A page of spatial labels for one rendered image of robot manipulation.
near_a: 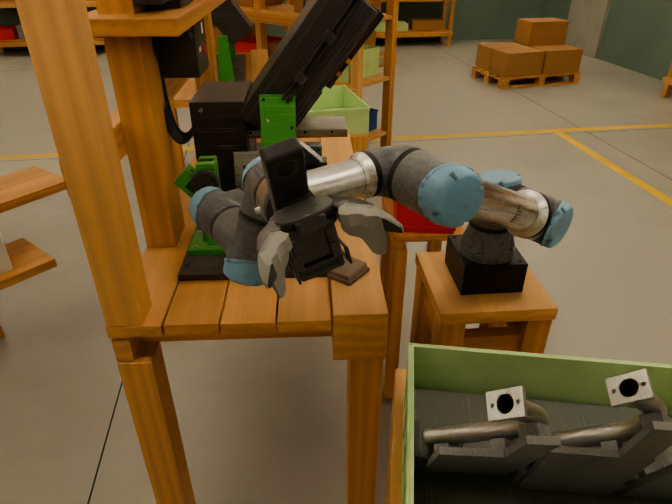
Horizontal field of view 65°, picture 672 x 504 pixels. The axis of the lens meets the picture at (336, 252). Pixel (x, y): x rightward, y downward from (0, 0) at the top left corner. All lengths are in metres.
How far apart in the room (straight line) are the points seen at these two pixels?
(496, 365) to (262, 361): 1.54
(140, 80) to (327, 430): 1.46
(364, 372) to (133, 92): 0.96
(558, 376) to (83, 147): 1.08
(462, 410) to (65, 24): 1.06
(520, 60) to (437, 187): 6.68
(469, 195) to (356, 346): 0.55
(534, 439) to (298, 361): 1.83
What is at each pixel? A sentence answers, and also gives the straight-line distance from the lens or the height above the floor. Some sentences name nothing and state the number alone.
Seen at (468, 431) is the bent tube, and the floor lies 1.00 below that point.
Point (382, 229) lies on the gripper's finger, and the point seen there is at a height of 1.42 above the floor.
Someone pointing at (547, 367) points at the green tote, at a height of 0.93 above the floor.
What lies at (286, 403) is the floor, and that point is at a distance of 2.34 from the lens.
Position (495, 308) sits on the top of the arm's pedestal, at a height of 0.85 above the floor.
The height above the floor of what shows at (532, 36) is 0.57.
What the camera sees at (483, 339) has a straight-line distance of 1.54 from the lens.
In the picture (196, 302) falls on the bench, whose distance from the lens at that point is 1.43.
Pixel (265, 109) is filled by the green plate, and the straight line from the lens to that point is 1.76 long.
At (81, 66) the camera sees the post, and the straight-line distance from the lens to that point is 1.14.
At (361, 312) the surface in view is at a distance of 1.32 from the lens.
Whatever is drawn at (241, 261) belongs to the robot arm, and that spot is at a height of 1.28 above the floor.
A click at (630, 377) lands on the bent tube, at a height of 1.19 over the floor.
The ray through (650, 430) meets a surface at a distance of 0.85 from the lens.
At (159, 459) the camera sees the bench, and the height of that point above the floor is 0.39.
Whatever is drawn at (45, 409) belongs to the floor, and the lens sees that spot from 2.61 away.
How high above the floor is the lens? 1.70
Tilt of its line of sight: 31 degrees down
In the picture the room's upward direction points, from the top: straight up
